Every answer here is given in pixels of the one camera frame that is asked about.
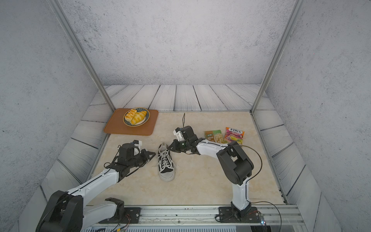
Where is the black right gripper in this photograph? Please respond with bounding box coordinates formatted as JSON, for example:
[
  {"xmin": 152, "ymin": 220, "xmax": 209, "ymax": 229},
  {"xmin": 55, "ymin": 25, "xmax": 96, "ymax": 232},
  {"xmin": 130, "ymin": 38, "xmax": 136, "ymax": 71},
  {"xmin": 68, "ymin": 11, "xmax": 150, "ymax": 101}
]
[{"xmin": 167, "ymin": 139, "xmax": 191, "ymax": 153}]

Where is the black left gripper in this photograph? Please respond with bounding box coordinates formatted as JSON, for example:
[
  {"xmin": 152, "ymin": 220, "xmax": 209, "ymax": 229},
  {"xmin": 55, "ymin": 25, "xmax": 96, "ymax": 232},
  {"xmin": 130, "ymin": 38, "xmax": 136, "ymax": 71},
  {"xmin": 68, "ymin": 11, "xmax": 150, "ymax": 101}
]
[{"xmin": 127, "ymin": 148, "xmax": 157, "ymax": 170}]

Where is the black white canvas sneaker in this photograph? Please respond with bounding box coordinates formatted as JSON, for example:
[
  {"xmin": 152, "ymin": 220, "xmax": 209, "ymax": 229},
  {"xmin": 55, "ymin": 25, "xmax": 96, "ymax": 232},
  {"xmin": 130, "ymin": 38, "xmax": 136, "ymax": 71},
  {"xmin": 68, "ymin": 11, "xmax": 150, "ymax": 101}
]
[{"xmin": 157, "ymin": 142, "xmax": 176, "ymax": 182}]

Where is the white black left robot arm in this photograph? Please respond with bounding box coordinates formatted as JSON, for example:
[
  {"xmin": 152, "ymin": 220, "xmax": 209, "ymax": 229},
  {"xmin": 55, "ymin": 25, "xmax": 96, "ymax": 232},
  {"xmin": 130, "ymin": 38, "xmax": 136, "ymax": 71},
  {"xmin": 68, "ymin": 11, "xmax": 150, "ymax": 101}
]
[{"xmin": 36, "ymin": 140, "xmax": 156, "ymax": 232}]

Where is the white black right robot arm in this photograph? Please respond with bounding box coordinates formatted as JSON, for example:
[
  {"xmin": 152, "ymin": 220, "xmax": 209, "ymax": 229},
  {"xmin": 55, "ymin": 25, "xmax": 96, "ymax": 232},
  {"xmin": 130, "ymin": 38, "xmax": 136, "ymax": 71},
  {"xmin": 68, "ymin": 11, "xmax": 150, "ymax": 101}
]
[{"xmin": 169, "ymin": 126, "xmax": 254, "ymax": 211}]

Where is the right bread pastry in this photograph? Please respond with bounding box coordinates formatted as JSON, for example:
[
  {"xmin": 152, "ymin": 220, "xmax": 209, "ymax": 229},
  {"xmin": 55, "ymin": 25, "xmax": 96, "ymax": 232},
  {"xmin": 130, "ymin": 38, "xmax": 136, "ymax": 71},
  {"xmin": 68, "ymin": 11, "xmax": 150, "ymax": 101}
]
[{"xmin": 130, "ymin": 111, "xmax": 147, "ymax": 125}]

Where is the bread pastry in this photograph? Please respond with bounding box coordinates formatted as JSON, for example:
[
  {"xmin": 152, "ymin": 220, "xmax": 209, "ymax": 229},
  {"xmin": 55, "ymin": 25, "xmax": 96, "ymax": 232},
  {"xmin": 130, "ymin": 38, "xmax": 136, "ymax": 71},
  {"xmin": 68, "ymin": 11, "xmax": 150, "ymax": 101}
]
[
  {"xmin": 124, "ymin": 109, "xmax": 137, "ymax": 122},
  {"xmin": 130, "ymin": 111, "xmax": 147, "ymax": 125}
]

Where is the green snack packet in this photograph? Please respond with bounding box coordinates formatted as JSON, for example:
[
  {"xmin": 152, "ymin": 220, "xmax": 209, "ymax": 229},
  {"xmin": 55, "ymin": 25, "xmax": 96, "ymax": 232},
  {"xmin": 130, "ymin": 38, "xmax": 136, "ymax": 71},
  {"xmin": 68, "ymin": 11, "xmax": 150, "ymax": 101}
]
[{"xmin": 204, "ymin": 130, "xmax": 224, "ymax": 144}]

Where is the yellow rimmed plate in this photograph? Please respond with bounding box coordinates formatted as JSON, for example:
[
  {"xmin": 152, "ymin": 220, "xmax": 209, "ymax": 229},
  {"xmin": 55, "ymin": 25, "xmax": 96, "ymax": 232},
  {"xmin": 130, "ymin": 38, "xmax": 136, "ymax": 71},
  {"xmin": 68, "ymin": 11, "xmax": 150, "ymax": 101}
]
[{"xmin": 123, "ymin": 107, "xmax": 150, "ymax": 127}]

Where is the left bread pastry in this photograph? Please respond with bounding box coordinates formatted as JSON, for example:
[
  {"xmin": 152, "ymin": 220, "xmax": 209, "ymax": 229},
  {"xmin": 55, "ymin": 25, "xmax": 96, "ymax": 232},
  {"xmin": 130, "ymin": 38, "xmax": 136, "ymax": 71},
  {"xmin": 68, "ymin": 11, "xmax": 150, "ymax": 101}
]
[{"xmin": 124, "ymin": 109, "xmax": 137, "ymax": 122}]

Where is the brown leather mat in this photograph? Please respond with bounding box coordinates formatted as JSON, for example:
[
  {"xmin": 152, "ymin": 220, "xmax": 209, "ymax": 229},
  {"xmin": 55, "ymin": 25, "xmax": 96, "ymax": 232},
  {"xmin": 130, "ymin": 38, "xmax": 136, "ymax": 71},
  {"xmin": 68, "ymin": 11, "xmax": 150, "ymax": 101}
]
[{"xmin": 103, "ymin": 108, "xmax": 159, "ymax": 136}]

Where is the pink Fox's candy bag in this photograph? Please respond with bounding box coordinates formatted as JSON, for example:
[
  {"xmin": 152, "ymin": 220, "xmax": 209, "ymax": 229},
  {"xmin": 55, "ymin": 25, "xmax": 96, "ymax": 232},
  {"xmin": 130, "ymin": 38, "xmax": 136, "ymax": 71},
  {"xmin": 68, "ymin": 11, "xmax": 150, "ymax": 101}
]
[{"xmin": 224, "ymin": 127, "xmax": 244, "ymax": 145}]

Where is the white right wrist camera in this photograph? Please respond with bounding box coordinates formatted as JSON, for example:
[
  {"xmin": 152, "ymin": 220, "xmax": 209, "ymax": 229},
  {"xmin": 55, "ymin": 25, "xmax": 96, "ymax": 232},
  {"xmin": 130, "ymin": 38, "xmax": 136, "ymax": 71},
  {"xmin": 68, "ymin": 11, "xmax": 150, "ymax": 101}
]
[{"xmin": 173, "ymin": 128, "xmax": 185, "ymax": 142}]

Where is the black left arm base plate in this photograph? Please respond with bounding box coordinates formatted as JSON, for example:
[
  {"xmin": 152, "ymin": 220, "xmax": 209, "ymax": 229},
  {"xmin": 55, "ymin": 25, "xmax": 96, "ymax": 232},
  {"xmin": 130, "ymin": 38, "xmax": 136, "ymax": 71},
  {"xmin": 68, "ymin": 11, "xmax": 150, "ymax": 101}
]
[{"xmin": 99, "ymin": 207, "xmax": 141, "ymax": 224}]

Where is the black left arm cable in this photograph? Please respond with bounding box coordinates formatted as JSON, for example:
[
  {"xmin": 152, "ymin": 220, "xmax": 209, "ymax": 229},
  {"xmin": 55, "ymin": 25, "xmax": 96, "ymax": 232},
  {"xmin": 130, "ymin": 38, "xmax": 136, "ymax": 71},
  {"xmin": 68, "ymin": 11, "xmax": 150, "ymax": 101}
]
[{"xmin": 94, "ymin": 213, "xmax": 131, "ymax": 232}]

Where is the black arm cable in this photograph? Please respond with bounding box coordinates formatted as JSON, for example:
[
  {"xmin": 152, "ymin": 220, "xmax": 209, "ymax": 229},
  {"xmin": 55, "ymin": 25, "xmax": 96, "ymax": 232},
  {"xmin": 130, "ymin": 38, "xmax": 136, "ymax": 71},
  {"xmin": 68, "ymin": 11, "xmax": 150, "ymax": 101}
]
[
  {"xmin": 94, "ymin": 213, "xmax": 131, "ymax": 232},
  {"xmin": 237, "ymin": 144, "xmax": 282, "ymax": 232}
]

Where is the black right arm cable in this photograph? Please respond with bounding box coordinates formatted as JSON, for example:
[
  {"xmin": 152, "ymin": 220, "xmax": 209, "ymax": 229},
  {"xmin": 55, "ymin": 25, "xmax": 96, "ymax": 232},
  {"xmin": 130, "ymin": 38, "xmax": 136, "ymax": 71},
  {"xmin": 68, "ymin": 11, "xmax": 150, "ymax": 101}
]
[{"xmin": 237, "ymin": 144, "xmax": 282, "ymax": 232}]

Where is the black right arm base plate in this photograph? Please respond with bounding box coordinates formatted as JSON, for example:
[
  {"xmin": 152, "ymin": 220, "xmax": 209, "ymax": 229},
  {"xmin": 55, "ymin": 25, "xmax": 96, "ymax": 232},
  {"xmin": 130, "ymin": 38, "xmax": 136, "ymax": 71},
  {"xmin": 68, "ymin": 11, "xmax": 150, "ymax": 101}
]
[{"xmin": 214, "ymin": 206, "xmax": 263, "ymax": 223}]

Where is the aluminium front rail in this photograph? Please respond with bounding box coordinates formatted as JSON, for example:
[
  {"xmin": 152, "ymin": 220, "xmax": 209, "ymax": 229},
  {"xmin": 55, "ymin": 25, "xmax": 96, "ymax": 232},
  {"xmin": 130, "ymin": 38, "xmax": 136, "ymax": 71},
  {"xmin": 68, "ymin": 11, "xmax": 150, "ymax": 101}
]
[{"xmin": 90, "ymin": 205, "xmax": 307, "ymax": 232}]

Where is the left aluminium corner post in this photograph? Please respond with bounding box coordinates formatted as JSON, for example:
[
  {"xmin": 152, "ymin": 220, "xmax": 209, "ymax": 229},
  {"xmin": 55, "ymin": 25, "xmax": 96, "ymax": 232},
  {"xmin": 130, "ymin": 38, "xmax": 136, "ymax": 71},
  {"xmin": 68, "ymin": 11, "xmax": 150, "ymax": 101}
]
[{"xmin": 47, "ymin": 0, "xmax": 116, "ymax": 112}]

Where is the aluminium corner post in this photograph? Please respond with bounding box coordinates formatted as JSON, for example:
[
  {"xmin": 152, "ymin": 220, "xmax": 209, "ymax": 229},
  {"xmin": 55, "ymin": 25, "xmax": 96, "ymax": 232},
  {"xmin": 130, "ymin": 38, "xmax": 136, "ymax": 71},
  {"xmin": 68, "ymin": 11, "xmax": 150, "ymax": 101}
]
[
  {"xmin": 250, "ymin": 0, "xmax": 305, "ymax": 116},
  {"xmin": 47, "ymin": 0, "xmax": 116, "ymax": 112}
]

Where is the right aluminium corner post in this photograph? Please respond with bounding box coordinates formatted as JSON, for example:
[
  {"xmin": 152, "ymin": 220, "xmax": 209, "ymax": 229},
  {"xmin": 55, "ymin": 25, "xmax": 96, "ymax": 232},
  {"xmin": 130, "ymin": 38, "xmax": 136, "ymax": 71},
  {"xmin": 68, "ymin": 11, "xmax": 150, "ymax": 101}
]
[{"xmin": 250, "ymin": 0, "xmax": 305, "ymax": 116}]

